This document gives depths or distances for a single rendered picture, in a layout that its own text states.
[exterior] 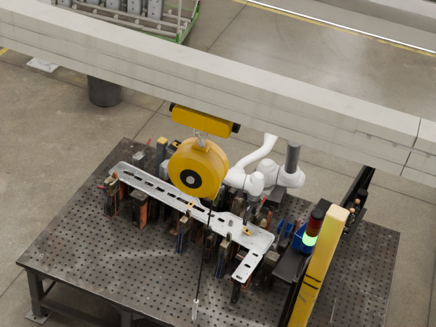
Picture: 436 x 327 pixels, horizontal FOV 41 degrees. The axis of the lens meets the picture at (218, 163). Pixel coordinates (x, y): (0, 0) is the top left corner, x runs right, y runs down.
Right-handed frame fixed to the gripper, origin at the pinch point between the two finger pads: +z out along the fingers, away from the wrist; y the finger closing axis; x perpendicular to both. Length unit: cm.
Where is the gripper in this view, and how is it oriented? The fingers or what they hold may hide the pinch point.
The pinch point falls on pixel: (248, 218)
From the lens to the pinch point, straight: 411.4
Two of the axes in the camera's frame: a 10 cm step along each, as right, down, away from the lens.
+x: 8.6, 4.0, -3.1
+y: -4.9, 5.2, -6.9
